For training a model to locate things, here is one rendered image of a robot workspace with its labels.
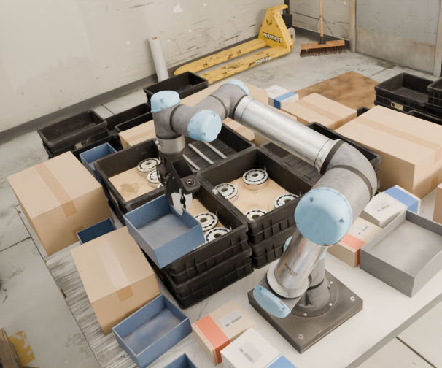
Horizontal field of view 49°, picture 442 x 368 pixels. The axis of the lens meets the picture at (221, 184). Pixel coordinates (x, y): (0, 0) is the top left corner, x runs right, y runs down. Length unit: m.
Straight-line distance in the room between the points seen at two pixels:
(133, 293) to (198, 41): 4.13
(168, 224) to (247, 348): 0.42
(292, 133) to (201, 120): 0.22
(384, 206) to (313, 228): 0.86
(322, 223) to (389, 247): 0.77
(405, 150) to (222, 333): 1.01
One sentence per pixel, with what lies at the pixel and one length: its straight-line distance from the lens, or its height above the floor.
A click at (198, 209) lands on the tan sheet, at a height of 0.83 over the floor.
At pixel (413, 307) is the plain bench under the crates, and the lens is 1.69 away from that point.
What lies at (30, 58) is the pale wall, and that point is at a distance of 4.85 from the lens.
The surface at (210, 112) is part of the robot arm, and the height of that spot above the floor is 1.45.
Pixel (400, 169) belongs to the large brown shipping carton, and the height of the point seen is 0.85.
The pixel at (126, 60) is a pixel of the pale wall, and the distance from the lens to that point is 5.15.
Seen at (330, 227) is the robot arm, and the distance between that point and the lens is 1.04.
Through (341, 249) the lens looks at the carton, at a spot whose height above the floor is 0.76.
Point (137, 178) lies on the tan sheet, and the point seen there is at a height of 0.83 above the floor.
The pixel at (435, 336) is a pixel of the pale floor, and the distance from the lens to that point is 2.52.
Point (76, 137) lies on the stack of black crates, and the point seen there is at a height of 0.56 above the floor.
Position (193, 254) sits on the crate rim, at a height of 0.92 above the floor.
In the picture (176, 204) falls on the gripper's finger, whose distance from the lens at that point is 1.38.
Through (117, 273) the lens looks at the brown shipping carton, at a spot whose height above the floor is 0.86.
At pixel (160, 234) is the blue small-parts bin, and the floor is 1.07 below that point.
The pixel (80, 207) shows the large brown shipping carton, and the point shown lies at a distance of 2.06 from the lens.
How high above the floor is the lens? 1.97
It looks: 35 degrees down
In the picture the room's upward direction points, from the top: 10 degrees counter-clockwise
